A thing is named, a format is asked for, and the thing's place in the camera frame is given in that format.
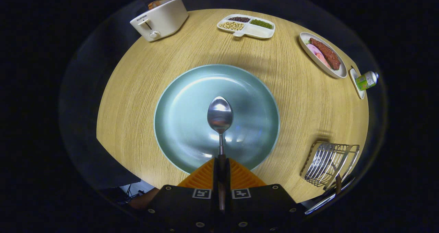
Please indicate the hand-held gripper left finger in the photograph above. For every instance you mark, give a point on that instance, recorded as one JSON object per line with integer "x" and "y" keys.
{"x": 185, "y": 209}

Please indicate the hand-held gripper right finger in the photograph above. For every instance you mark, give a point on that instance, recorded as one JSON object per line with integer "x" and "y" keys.
{"x": 260, "y": 209}

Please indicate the metal cutlery basket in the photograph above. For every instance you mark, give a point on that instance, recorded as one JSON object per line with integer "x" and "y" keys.
{"x": 322, "y": 164}

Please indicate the light blue plate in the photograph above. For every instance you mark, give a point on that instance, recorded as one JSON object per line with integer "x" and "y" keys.
{"x": 185, "y": 116}

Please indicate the small white square dish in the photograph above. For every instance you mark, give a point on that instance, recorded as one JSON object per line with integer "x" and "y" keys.
{"x": 356, "y": 87}

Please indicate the white oval food plate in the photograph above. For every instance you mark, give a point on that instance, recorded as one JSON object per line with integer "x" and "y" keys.
{"x": 308, "y": 53}

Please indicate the pink ham slices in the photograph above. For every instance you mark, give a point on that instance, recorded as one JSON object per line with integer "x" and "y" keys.
{"x": 317, "y": 54}

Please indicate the silver bottle with green label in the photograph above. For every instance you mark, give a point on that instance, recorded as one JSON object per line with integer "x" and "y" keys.
{"x": 365, "y": 81}

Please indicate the brown steak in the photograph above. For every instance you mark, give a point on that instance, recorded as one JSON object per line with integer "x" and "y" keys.
{"x": 327, "y": 53}

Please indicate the white divided dish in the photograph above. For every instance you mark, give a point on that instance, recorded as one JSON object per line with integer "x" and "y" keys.
{"x": 255, "y": 32}

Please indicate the green bean pile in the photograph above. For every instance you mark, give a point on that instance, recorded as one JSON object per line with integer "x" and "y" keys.
{"x": 261, "y": 23}

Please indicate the yellow soybean pile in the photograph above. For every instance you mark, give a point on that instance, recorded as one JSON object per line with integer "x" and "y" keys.
{"x": 231, "y": 25}

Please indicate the dark bean pile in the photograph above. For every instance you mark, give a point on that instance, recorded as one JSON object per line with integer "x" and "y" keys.
{"x": 239, "y": 19}

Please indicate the white toaster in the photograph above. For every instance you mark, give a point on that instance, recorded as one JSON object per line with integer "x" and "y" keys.
{"x": 164, "y": 19}

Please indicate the toast slices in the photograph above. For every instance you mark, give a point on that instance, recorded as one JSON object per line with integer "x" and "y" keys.
{"x": 158, "y": 2}

